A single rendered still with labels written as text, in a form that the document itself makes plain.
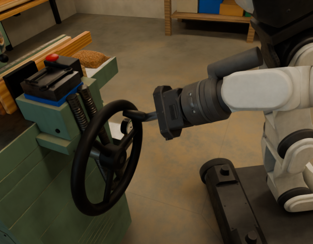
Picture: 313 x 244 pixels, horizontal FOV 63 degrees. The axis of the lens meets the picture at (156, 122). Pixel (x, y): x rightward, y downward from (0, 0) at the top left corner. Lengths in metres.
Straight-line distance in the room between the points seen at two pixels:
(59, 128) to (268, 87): 0.44
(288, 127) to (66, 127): 0.68
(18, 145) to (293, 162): 0.84
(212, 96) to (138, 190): 1.16
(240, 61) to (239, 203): 0.93
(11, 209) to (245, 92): 0.58
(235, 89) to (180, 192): 1.16
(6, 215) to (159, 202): 0.96
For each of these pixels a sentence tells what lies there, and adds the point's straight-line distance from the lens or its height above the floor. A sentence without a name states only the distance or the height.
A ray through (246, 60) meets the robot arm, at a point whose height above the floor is 1.06.
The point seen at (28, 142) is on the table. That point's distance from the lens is 0.67.
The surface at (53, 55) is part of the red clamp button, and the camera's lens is 0.66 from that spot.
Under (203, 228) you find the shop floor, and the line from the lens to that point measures 1.44.
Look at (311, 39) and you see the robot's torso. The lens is 0.75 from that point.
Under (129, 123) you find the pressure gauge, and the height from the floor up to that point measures 0.68.
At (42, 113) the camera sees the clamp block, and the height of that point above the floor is 0.94.
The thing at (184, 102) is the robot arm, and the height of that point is 0.98.
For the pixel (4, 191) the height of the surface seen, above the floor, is 0.81.
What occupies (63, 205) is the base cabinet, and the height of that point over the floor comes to 0.60.
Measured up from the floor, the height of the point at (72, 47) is 0.92.
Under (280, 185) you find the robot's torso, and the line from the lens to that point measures 1.18.
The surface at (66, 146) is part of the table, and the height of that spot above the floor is 0.87.
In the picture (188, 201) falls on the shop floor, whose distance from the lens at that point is 1.51.
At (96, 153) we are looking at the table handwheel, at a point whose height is 0.82.
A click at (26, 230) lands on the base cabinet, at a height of 0.66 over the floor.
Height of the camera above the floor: 1.27
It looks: 40 degrees down
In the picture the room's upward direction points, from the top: 4 degrees counter-clockwise
